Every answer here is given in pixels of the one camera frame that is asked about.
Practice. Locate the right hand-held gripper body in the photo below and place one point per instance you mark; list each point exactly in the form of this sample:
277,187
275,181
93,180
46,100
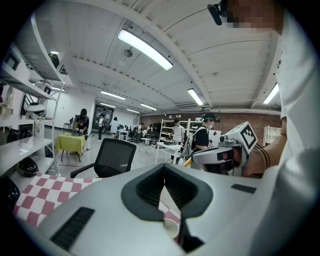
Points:
248,136

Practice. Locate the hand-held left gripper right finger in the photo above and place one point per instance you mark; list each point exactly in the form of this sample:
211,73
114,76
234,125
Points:
225,212

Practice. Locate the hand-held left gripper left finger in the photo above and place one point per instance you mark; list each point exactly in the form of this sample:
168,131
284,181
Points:
105,225

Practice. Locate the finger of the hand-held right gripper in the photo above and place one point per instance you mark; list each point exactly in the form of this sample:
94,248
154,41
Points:
207,157

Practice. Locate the person's right forearm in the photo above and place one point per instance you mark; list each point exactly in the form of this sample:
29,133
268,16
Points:
271,155

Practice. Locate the white storage shelf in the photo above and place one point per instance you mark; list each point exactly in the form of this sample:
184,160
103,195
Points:
190,125

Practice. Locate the white desk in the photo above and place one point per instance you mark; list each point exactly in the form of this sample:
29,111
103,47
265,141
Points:
167,147

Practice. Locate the long ceiling light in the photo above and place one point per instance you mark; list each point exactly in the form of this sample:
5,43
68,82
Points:
195,96
145,48
271,93

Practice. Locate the person's grey shirt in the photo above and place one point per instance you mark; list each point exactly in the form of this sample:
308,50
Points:
300,125

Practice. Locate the pink checkered tablecloth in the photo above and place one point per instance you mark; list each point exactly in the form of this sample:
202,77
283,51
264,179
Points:
45,195

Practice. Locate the black mesh office chair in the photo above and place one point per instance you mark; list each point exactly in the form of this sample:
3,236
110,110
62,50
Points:
115,155

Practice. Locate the table with green cloth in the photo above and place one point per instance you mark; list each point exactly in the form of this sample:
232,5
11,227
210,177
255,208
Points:
70,142

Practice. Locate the black helmet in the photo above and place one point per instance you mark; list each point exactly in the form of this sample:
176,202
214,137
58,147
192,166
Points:
8,193
27,167

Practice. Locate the white metal shelf rack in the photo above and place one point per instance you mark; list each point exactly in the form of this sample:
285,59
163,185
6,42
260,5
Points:
22,147

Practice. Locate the person's head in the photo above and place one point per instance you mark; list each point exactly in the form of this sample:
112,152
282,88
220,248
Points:
252,12

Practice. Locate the black head camera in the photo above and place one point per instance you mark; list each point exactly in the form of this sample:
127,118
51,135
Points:
215,12

